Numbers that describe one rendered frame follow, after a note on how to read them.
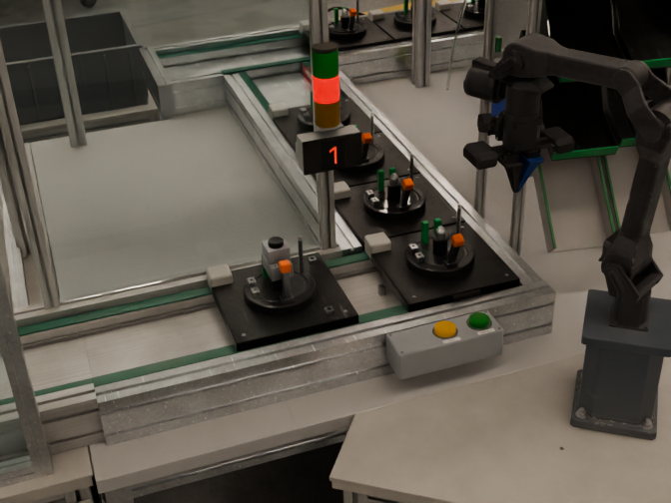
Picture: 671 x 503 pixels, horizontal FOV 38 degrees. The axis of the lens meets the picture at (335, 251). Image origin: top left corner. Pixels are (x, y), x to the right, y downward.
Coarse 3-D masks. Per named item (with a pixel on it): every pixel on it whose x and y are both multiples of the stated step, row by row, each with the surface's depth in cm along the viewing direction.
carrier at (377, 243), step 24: (384, 240) 201; (408, 240) 205; (432, 240) 201; (480, 240) 204; (384, 264) 197; (408, 264) 195; (432, 264) 193; (456, 264) 192; (480, 264) 196; (504, 264) 196; (408, 288) 190; (432, 288) 189; (456, 288) 189; (480, 288) 189; (504, 288) 191
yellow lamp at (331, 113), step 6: (336, 102) 183; (318, 108) 183; (324, 108) 183; (330, 108) 183; (336, 108) 184; (318, 114) 184; (324, 114) 183; (330, 114) 183; (336, 114) 184; (318, 120) 185; (324, 120) 184; (330, 120) 184; (336, 120) 185; (318, 126) 186; (324, 126) 185; (330, 126) 185
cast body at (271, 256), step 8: (272, 240) 183; (280, 240) 183; (264, 248) 183; (272, 248) 182; (280, 248) 182; (288, 248) 182; (264, 256) 185; (272, 256) 182; (280, 256) 182; (288, 256) 183; (264, 264) 187; (272, 264) 183; (272, 272) 182; (280, 272) 183; (272, 280) 183
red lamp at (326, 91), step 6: (318, 78) 180; (336, 78) 181; (318, 84) 181; (324, 84) 180; (330, 84) 180; (336, 84) 181; (318, 90) 181; (324, 90) 181; (330, 90) 181; (336, 90) 182; (318, 96) 182; (324, 96) 181; (330, 96) 181; (336, 96) 182; (318, 102) 183; (324, 102) 182; (330, 102) 182
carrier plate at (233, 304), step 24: (312, 264) 198; (216, 288) 192; (240, 288) 191; (336, 288) 190; (240, 312) 184; (312, 312) 184; (336, 312) 184; (240, 336) 178; (264, 336) 178; (288, 336) 180
